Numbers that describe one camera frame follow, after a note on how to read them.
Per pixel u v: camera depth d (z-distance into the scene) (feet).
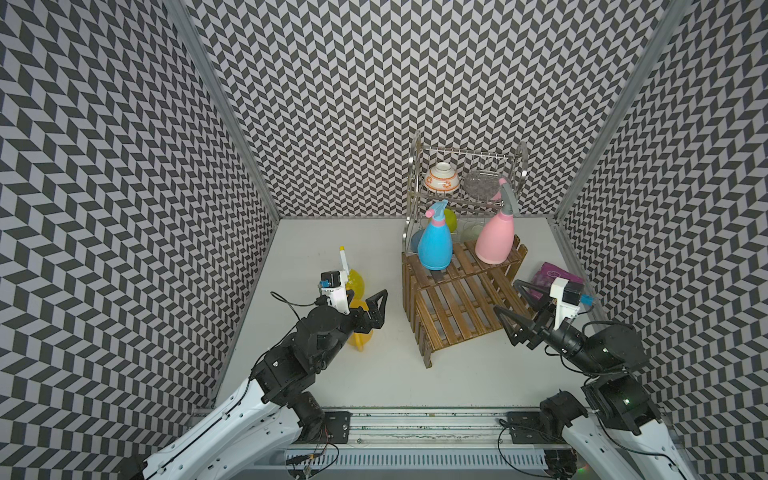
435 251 2.20
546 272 3.14
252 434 1.82
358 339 2.58
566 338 1.71
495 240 2.23
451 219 3.52
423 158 3.36
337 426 2.38
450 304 2.61
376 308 1.96
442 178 2.86
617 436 1.54
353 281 2.95
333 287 1.86
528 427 2.42
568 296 1.65
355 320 1.95
